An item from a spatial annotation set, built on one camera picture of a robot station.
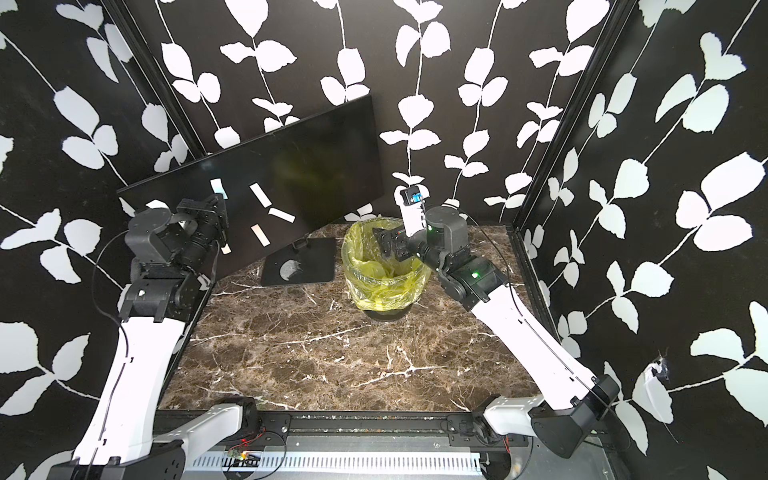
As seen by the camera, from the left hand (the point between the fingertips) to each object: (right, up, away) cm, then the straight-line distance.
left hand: (223, 185), depth 60 cm
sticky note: (+3, -3, +23) cm, 24 cm away
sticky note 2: (-3, -9, +24) cm, 26 cm away
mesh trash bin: (+33, -23, +13) cm, 42 cm away
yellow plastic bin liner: (+31, -21, +12) cm, 39 cm away
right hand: (+35, -7, +7) cm, 36 cm away
